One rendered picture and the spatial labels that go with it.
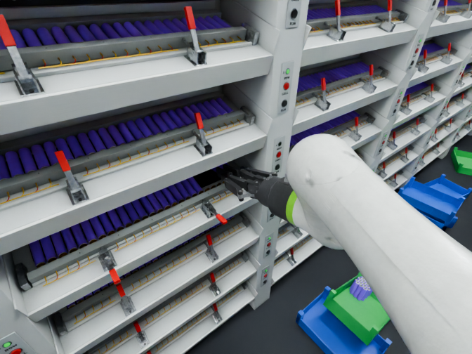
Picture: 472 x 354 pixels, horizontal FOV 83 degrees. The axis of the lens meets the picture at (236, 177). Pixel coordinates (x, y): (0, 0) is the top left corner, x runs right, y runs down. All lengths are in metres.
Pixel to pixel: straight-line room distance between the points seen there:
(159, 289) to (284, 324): 0.67
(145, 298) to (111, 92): 0.56
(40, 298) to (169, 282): 0.32
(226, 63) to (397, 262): 0.44
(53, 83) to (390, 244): 0.47
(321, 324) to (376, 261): 1.08
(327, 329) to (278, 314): 0.21
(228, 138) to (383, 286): 0.48
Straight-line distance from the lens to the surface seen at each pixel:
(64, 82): 0.48
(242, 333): 1.30
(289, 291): 1.41
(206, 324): 1.20
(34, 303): 0.70
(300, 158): 0.40
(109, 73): 0.50
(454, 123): 2.73
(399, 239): 0.29
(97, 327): 0.84
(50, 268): 0.69
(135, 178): 0.57
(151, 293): 0.84
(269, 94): 0.67
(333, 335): 1.36
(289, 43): 0.67
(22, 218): 0.56
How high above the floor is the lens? 1.19
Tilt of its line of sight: 36 degrees down
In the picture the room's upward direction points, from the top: straight up
